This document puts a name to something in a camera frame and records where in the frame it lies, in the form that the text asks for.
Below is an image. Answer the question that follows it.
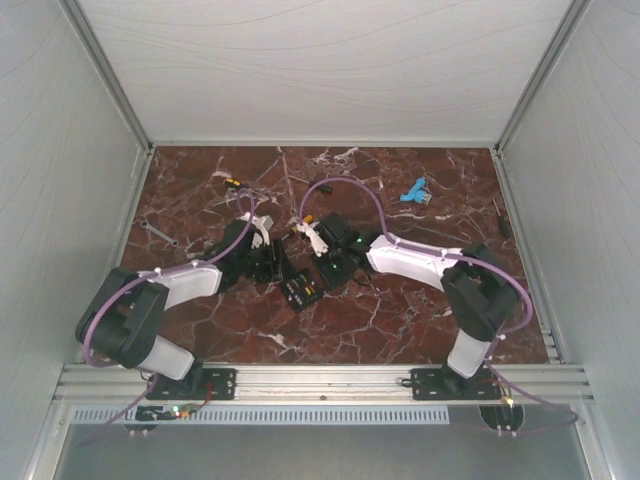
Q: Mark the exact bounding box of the silver wrench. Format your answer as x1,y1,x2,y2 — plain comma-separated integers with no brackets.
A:
140,221,179,246

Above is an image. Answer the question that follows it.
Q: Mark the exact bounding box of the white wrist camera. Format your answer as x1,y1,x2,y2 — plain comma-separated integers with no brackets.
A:
238,213,274,250
305,229,329,257

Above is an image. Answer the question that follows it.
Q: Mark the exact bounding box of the blue plastic connector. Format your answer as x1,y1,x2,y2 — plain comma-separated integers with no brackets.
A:
399,177,432,205

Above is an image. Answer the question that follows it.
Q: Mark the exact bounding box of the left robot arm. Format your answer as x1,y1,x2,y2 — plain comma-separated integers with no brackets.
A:
75,214,284,399

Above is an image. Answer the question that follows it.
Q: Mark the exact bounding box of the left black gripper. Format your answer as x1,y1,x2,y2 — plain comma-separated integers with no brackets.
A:
238,238,299,284

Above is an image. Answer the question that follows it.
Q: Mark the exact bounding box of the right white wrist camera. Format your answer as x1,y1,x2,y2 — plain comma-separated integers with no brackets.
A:
305,229,329,257

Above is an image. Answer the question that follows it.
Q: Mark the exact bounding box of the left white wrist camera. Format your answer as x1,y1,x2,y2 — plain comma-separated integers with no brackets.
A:
238,213,274,250

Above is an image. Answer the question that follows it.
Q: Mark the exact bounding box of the yellow black screwdriver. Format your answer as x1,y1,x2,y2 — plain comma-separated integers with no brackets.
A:
224,178,250,192

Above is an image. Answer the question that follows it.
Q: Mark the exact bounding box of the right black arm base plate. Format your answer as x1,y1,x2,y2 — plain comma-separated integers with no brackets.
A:
402,365,503,401

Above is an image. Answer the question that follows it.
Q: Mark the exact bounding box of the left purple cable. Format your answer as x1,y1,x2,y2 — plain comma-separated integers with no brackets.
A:
79,187,259,446

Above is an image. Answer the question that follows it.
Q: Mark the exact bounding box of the black fuse box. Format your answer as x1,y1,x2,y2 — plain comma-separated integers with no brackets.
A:
280,269,324,313

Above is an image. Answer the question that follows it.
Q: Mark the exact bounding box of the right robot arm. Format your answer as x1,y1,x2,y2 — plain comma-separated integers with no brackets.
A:
300,212,519,400

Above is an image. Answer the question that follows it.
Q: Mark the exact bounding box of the aluminium rail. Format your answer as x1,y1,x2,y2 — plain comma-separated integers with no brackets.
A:
54,364,594,405

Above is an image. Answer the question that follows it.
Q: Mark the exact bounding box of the slotted grey cable duct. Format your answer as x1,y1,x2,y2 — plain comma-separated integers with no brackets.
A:
72,405,450,426

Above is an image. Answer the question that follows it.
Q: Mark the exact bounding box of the thin black screwdriver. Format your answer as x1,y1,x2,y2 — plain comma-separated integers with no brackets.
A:
492,199,512,239

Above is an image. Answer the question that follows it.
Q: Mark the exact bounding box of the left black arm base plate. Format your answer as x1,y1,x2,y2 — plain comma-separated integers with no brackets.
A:
145,367,237,401

